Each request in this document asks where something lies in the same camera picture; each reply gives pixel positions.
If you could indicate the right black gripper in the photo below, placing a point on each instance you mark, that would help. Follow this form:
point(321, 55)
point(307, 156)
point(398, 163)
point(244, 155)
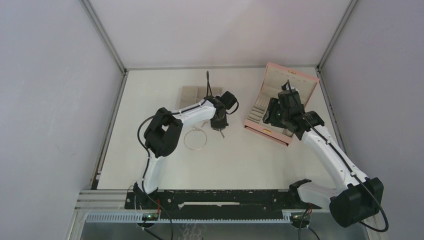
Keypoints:
point(269, 116)

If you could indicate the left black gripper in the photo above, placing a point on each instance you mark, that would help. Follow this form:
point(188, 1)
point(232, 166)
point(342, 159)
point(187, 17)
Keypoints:
point(222, 125)

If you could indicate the pink jewelry box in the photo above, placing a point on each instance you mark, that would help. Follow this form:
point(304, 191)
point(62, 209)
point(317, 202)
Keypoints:
point(282, 90)

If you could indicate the pink compartment tray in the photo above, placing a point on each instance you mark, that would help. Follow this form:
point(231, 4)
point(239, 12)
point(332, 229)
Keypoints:
point(191, 95)

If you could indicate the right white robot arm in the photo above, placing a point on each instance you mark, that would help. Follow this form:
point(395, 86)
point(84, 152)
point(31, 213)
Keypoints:
point(355, 196)

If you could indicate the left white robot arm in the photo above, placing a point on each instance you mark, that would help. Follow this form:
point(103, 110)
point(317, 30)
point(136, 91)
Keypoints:
point(159, 134)

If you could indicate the white slotted cable duct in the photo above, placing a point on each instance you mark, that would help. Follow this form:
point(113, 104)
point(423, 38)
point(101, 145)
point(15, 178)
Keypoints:
point(131, 217)

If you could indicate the black mounting rail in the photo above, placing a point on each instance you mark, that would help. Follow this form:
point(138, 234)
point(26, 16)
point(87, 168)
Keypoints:
point(239, 204)

